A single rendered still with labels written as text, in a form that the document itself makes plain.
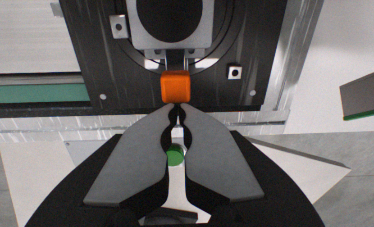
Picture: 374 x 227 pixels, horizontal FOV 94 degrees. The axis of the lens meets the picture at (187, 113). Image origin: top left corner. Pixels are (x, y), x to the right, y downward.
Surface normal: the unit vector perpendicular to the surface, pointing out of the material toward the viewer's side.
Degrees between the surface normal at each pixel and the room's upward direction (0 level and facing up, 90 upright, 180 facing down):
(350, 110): 90
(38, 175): 0
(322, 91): 0
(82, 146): 0
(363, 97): 90
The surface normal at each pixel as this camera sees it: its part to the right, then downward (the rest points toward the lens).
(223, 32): 0.04, 0.51
